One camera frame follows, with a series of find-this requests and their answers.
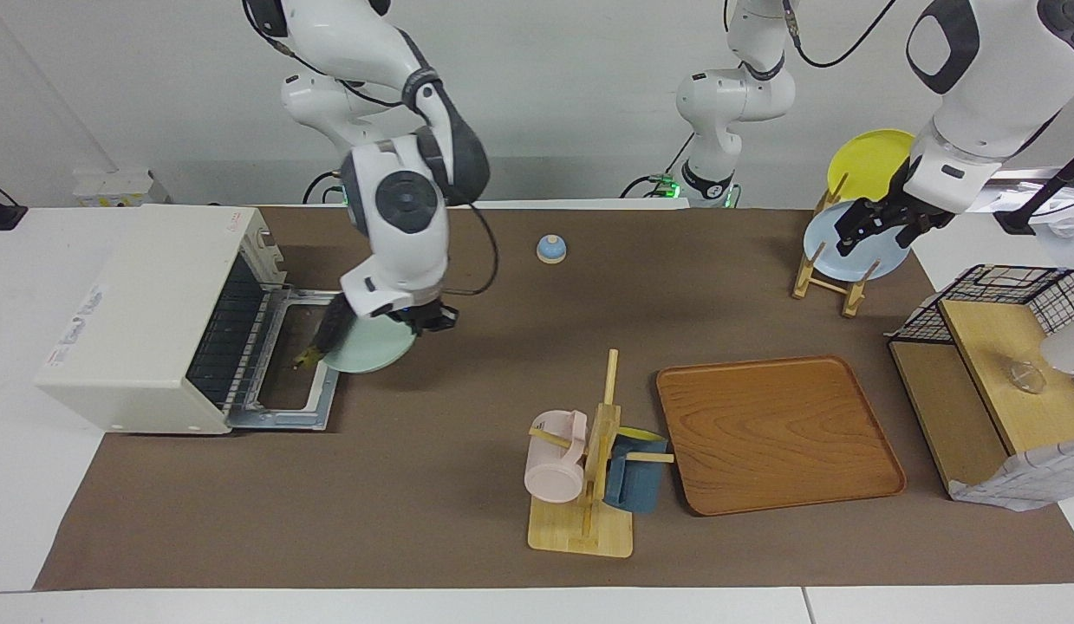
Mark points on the yellow plate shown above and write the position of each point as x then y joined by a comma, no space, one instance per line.
875,160

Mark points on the pink mug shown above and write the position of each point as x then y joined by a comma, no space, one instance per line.
554,472

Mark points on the black camera stand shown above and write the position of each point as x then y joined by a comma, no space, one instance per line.
1018,217

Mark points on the wooden shelf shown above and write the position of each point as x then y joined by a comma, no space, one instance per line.
996,364

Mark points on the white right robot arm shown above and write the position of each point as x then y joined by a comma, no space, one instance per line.
398,199

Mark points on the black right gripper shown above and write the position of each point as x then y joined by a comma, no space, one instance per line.
419,310

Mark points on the white toaster oven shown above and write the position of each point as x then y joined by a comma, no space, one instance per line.
146,295

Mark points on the brown table mat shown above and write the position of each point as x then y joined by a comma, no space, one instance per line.
502,364

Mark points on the clear glass cup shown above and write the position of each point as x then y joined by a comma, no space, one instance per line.
1028,378

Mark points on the brown wooden tray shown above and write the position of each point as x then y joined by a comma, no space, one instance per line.
775,433

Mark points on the white round container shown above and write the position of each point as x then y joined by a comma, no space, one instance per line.
1070,355

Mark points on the light green plate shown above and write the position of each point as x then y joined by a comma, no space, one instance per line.
376,347

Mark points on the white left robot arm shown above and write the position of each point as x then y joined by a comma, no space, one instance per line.
996,95

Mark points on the white quilted cloth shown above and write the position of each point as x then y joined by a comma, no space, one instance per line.
1031,481

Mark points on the white crumpled paper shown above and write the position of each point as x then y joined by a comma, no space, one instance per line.
1067,247

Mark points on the wooden mug tree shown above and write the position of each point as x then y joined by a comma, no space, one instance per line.
580,529

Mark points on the metal oven rack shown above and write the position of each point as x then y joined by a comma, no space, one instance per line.
233,329

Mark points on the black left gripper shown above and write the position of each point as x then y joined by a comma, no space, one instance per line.
916,201

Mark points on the light blue plate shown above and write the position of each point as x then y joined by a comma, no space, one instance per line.
827,251

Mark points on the small blue call bell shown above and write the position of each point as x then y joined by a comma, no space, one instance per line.
551,250

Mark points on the wooden plate rack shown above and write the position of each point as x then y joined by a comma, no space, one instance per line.
851,299

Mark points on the dark blue mug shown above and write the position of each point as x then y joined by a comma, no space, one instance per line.
636,485

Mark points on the white power box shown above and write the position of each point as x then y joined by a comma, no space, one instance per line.
116,186

